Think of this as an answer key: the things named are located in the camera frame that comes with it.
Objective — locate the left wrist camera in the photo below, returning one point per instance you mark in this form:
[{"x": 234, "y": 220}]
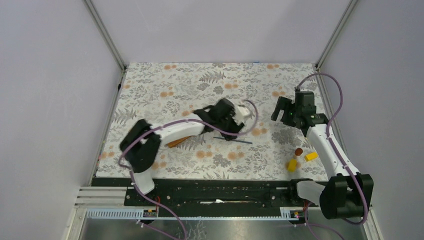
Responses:
[{"x": 241, "y": 114}]

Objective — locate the small yellow toy block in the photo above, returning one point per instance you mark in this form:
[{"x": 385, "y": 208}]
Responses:
[{"x": 311, "y": 156}]

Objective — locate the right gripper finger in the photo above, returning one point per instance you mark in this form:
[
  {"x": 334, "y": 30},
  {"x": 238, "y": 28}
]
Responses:
[
  {"x": 287, "y": 117},
  {"x": 281, "y": 105}
]

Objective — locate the brown round disc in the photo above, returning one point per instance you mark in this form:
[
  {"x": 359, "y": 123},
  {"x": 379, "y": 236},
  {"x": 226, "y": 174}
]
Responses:
[{"x": 298, "y": 152}]

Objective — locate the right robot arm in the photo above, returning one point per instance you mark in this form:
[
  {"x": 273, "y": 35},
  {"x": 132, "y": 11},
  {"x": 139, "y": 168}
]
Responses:
[{"x": 347, "y": 193}]

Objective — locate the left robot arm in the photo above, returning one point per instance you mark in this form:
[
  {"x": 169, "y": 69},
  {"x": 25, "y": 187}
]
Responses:
[{"x": 141, "y": 144}]

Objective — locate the orange cloth napkin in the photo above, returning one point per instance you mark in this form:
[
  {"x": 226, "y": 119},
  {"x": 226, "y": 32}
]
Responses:
[{"x": 174, "y": 143}]

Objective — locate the floral tablecloth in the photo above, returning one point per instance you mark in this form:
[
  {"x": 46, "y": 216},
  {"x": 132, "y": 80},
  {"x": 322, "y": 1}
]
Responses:
[{"x": 164, "y": 92}]

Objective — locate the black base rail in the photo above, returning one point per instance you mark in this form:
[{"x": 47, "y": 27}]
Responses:
[{"x": 216, "y": 198}]

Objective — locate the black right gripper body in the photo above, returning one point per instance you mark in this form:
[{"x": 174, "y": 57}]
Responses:
[{"x": 296, "y": 111}]

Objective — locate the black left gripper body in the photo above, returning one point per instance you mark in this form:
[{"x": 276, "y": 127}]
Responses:
[{"x": 229, "y": 124}]

